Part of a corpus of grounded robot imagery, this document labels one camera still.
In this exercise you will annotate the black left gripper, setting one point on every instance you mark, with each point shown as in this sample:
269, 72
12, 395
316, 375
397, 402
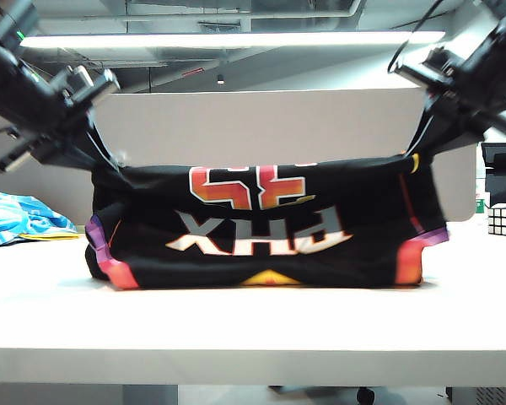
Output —
50, 141

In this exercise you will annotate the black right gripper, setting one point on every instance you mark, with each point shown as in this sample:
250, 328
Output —
474, 101

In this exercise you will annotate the black basketball jersey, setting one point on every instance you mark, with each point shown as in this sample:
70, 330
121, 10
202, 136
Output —
261, 236

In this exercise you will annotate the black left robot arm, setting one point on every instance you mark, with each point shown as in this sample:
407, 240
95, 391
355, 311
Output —
2, 73

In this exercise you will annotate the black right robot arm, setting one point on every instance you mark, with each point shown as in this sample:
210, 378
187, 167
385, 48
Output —
504, 25

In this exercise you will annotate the black office chair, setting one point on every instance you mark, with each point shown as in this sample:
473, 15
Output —
504, 181

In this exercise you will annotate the white bottle green label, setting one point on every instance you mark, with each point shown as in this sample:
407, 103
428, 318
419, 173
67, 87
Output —
480, 204

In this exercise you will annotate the blue white patterned garment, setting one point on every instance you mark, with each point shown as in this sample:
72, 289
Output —
8, 219

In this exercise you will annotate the small ceiling spot light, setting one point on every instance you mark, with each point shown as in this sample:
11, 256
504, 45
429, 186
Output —
220, 80

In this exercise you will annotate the grey-brown desk divider panel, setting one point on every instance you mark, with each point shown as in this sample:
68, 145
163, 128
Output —
257, 122

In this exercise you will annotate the long ceiling light strip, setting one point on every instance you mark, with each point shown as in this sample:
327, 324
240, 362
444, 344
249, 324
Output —
219, 40

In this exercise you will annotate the grey cabinet under table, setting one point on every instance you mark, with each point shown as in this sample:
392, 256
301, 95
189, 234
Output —
485, 396

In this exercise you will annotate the black chair base with caster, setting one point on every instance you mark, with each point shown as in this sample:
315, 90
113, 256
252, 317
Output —
364, 395

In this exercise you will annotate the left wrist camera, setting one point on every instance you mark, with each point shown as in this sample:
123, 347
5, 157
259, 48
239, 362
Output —
86, 88

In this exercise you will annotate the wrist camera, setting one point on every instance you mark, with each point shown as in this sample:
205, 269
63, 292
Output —
426, 69
86, 88

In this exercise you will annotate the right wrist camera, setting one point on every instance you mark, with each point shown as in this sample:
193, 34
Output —
426, 69

